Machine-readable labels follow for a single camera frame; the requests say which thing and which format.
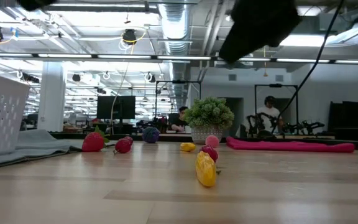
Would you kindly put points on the red toy strawberry with leaves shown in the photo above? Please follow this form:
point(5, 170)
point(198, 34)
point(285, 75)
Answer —
point(92, 142)

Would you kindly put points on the black background monitor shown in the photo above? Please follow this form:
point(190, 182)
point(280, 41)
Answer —
point(117, 107)

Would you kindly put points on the overhead light bar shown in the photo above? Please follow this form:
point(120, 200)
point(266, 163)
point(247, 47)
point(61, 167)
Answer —
point(123, 57)

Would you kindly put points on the white perforated plastic basket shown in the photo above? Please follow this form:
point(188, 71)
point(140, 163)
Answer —
point(2, 118)

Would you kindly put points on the dark red toy cherry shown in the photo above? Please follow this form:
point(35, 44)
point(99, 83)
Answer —
point(210, 152)

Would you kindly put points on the grey felt mat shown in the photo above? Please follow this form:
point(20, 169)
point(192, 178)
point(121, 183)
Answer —
point(36, 143)

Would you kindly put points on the person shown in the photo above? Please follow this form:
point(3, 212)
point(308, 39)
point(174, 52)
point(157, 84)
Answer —
point(269, 113)
point(180, 119)

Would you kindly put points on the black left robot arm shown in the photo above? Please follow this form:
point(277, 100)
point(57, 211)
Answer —
point(36, 3)

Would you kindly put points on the purple ball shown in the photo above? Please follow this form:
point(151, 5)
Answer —
point(150, 134)

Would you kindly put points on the black background robot arm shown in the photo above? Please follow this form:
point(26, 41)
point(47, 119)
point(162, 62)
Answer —
point(255, 123)
point(303, 126)

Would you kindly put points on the black background cabinet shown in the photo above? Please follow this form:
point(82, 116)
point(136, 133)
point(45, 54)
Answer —
point(353, 118)

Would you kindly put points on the silver ceiling ventilation duct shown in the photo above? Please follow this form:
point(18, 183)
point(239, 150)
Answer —
point(176, 28)

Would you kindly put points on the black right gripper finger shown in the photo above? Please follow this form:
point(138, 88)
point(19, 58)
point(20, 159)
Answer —
point(235, 49)

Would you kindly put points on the black background rig frame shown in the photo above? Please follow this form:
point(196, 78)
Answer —
point(275, 85)

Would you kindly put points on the small yellow toy fruit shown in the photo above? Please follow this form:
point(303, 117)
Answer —
point(187, 147)

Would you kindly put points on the long yellow toy vegetable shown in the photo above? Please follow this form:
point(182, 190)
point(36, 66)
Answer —
point(206, 171)

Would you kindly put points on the white building column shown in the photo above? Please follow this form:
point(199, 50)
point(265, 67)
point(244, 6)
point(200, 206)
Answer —
point(51, 96)

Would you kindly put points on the red folded cloth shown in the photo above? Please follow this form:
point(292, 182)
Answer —
point(291, 146)

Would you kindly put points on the potted green artificial plant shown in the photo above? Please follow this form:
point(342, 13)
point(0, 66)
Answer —
point(208, 113)

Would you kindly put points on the small pink toy ball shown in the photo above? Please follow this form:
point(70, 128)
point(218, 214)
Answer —
point(212, 141)

